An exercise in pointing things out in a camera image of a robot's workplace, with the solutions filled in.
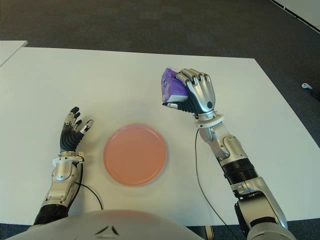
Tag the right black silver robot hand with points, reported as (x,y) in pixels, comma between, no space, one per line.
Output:
(201,92)

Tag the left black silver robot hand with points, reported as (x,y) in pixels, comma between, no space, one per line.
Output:
(68,138)

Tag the purple tissue paper pack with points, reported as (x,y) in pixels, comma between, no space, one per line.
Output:
(172,87)

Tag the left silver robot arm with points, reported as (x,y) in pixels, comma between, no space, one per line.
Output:
(61,180)

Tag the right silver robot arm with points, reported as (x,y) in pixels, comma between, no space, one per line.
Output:
(237,162)

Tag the round pink plate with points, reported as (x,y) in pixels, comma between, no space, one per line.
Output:
(135,155)

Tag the grey robot torso shell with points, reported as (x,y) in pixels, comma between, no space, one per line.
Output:
(100,225)

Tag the small white controller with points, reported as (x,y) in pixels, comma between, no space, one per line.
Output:
(306,86)

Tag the neighbouring white table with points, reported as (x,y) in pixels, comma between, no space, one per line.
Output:
(10,51)

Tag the white desk with dark edge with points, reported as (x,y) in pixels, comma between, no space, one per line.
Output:
(302,10)

